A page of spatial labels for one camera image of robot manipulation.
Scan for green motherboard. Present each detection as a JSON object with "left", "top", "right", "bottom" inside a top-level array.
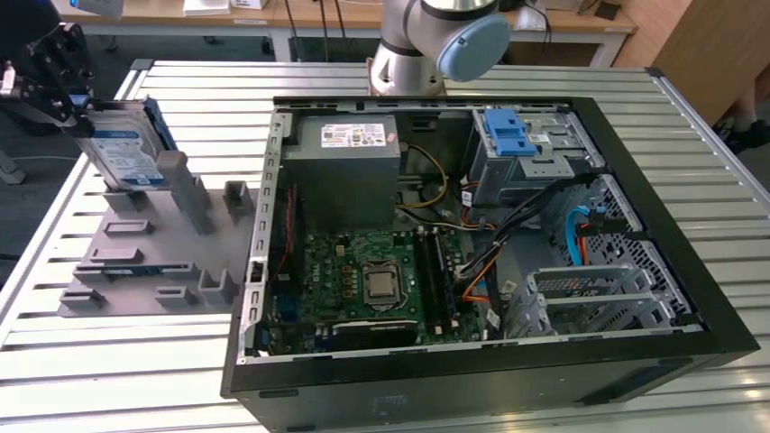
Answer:
[{"left": 267, "top": 227, "right": 488, "bottom": 353}]

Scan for wooden desk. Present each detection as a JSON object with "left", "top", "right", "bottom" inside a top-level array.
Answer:
[{"left": 56, "top": 0, "right": 639, "bottom": 64}]

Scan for grey parts rack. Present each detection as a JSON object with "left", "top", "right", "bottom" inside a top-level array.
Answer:
[{"left": 56, "top": 151, "right": 260, "bottom": 319}]

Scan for metal disk bay cage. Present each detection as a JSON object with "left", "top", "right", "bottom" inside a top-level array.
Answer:
[{"left": 507, "top": 263, "right": 704, "bottom": 337}]

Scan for black open PC case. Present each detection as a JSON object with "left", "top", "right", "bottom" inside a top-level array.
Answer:
[{"left": 219, "top": 95, "right": 760, "bottom": 430}]

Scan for white box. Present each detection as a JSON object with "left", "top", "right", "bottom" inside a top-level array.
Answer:
[{"left": 183, "top": 0, "right": 231, "bottom": 17}]

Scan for hard disk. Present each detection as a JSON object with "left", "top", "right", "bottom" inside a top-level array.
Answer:
[{"left": 74, "top": 95, "right": 179, "bottom": 190}]

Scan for metal optical drive cage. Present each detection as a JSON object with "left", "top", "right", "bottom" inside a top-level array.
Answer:
[{"left": 468, "top": 107, "right": 606, "bottom": 208}]

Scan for RAM stick in slot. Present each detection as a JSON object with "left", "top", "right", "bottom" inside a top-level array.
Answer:
[{"left": 435, "top": 232, "right": 461, "bottom": 333}]

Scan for person's black shoe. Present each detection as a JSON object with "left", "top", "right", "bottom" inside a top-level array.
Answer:
[{"left": 712, "top": 117, "right": 770, "bottom": 152}]

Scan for blue drive bracket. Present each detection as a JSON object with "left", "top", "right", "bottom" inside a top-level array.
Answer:
[{"left": 483, "top": 107, "right": 539, "bottom": 158}]

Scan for wooden cabinet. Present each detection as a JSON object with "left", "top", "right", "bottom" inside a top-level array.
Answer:
[{"left": 652, "top": 0, "right": 770, "bottom": 127}]

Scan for silver CPU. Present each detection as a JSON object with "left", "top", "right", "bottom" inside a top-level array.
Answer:
[{"left": 364, "top": 270, "right": 401, "bottom": 301}]

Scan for black graphics card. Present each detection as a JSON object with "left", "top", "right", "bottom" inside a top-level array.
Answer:
[{"left": 327, "top": 318, "right": 420, "bottom": 351}]

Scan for grey furniture foot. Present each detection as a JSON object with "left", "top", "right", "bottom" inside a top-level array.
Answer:
[{"left": 0, "top": 148, "right": 26, "bottom": 185}]

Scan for RAM stick in rack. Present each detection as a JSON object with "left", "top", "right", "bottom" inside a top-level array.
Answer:
[{"left": 101, "top": 266, "right": 164, "bottom": 277}]

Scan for grey power supply unit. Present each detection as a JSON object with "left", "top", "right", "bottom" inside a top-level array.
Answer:
[{"left": 281, "top": 113, "right": 403, "bottom": 234}]

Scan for yellow wires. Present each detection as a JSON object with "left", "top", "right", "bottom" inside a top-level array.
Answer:
[{"left": 396, "top": 143, "right": 449, "bottom": 211}]

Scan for black cable bundle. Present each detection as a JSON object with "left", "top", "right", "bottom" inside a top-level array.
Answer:
[{"left": 465, "top": 173, "right": 603, "bottom": 290}]

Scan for thin red wire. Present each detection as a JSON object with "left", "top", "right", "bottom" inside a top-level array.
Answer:
[{"left": 273, "top": 187, "right": 299, "bottom": 281}]

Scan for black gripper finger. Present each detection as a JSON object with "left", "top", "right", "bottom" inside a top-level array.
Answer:
[
  {"left": 14, "top": 85, "right": 94, "bottom": 136},
  {"left": 29, "top": 24, "right": 94, "bottom": 123}
]

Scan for orange wire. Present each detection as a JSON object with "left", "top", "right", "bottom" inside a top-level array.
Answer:
[{"left": 461, "top": 270, "right": 500, "bottom": 304}]

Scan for blue wire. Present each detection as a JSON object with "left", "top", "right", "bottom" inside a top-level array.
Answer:
[{"left": 564, "top": 202, "right": 603, "bottom": 270}]

